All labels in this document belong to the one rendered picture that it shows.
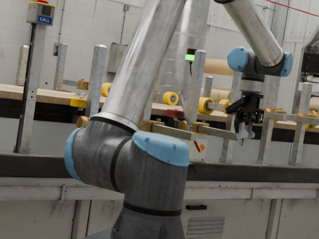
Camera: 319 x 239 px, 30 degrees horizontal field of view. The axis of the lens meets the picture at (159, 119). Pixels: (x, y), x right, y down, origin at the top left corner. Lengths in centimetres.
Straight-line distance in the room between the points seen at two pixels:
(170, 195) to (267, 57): 79
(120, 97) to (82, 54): 886
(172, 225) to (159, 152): 19
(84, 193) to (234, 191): 82
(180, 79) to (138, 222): 497
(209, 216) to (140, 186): 163
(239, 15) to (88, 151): 65
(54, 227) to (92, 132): 102
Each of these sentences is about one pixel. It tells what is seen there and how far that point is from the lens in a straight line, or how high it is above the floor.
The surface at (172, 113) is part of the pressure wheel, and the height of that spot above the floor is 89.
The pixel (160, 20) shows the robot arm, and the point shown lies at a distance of 170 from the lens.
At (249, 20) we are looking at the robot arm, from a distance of 190.
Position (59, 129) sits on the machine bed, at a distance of 241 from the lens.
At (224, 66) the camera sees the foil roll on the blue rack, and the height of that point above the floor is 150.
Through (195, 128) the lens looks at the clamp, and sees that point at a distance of 254.
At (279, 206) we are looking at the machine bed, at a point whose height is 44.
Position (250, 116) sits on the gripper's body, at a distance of 231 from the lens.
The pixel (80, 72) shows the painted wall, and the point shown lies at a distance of 1046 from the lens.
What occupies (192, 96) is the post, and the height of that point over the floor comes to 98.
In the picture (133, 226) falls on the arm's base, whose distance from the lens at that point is 148.
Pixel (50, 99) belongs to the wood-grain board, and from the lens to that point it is 237.
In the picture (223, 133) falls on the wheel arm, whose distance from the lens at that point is 244.
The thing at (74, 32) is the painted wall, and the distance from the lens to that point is 1038.
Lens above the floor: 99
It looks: 3 degrees down
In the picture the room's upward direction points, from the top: 8 degrees clockwise
